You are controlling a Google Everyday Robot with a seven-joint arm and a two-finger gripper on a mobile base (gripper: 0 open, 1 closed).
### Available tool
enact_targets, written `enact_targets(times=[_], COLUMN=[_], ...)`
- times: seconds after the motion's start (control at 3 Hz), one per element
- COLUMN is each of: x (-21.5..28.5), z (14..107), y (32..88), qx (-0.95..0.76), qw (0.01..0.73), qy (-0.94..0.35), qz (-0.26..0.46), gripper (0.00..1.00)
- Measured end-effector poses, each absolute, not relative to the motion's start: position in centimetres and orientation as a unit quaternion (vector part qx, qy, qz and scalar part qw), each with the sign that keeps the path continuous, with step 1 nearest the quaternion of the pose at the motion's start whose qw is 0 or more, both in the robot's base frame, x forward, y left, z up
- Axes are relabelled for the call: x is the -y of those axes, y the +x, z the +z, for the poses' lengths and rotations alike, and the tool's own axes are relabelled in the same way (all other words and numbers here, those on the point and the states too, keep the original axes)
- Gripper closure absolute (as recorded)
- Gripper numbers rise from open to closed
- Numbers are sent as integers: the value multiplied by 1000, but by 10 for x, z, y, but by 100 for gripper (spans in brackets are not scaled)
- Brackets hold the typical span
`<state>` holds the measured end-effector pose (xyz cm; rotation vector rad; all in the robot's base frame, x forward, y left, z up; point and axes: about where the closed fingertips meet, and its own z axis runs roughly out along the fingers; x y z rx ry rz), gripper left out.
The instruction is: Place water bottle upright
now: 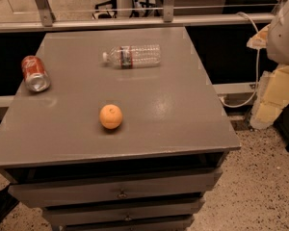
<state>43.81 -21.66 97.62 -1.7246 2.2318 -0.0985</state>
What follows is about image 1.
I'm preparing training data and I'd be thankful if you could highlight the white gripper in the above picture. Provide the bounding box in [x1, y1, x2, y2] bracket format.
[247, 0, 289, 130]

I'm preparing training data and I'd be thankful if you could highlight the clear plastic water bottle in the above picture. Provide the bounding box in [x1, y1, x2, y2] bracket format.
[102, 44, 161, 69]

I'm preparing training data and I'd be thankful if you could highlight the grey drawer cabinet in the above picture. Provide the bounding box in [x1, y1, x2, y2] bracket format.
[0, 28, 240, 231]

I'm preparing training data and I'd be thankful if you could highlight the orange fruit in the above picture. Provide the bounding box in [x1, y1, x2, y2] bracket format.
[99, 104, 123, 129]

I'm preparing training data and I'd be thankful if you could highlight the black office chair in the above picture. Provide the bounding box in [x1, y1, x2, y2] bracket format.
[92, 0, 118, 19]

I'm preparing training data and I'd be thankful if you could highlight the red soda can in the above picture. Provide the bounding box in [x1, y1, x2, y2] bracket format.
[21, 56, 50, 92]

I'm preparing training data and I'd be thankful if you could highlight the white cable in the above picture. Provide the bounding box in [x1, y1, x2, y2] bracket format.
[219, 11, 262, 109]

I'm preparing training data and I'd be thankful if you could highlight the metal railing frame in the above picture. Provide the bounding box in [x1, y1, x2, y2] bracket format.
[0, 0, 286, 33]

